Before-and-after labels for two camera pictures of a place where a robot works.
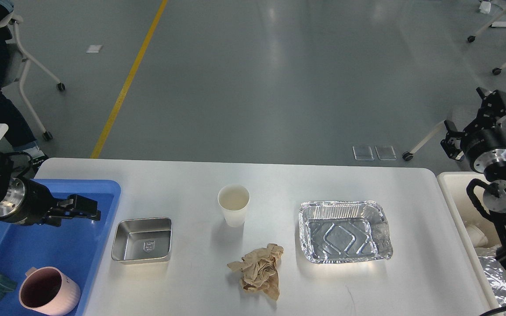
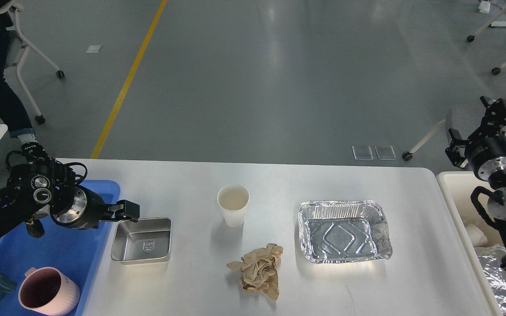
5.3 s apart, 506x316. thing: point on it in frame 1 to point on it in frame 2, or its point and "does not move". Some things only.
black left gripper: (27, 203) to (88, 209)
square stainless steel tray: (142, 240) does not move
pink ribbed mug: (48, 291) does not move
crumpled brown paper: (259, 270) does not move
